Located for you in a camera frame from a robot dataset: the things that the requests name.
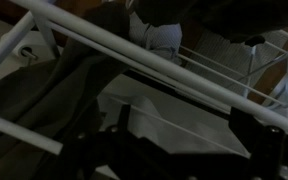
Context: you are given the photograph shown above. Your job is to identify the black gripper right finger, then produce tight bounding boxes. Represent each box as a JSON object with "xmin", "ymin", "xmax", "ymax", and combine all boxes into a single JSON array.
[{"xmin": 229, "ymin": 108, "xmax": 288, "ymax": 180}]

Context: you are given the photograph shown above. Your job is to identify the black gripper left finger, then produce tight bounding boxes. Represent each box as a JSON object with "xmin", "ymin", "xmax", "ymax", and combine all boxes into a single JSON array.
[{"xmin": 60, "ymin": 105, "xmax": 171, "ymax": 180}]

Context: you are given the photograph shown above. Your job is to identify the white towel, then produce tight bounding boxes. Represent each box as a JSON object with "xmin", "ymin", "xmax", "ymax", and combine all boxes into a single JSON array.
[{"xmin": 98, "ymin": 75, "xmax": 248, "ymax": 156}]

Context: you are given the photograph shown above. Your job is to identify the dark grey hanging cloth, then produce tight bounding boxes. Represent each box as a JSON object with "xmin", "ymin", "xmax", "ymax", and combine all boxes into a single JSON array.
[{"xmin": 0, "ymin": 38, "xmax": 128, "ymax": 180}]

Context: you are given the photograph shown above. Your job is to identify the light blue patterned cloth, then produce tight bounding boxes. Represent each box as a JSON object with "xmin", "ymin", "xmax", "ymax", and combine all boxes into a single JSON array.
[{"xmin": 129, "ymin": 12, "xmax": 182, "ymax": 64}]

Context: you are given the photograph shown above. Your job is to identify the black garment on rack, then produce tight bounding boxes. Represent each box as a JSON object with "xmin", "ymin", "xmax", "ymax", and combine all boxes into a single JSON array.
[{"xmin": 132, "ymin": 0, "xmax": 288, "ymax": 46}]

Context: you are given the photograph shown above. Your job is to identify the white metal drying rack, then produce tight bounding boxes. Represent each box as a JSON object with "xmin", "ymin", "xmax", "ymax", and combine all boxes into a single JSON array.
[{"xmin": 0, "ymin": 0, "xmax": 288, "ymax": 156}]

